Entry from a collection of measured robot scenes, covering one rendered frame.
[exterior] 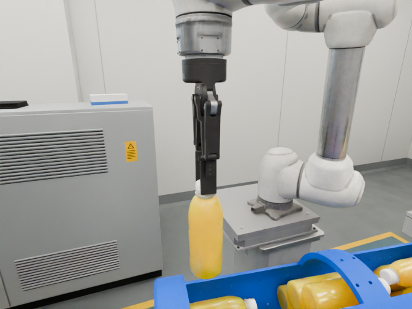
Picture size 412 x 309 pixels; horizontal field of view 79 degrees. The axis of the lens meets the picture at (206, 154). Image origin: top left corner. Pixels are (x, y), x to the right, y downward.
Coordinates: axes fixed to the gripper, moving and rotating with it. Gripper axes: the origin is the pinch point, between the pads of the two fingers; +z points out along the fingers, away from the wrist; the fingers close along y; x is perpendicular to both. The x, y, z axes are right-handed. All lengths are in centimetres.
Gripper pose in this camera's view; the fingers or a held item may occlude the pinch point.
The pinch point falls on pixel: (205, 172)
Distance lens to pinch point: 47.5
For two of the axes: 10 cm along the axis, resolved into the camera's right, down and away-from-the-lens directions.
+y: 2.2, 2.9, -9.3
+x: 9.7, -0.8, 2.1
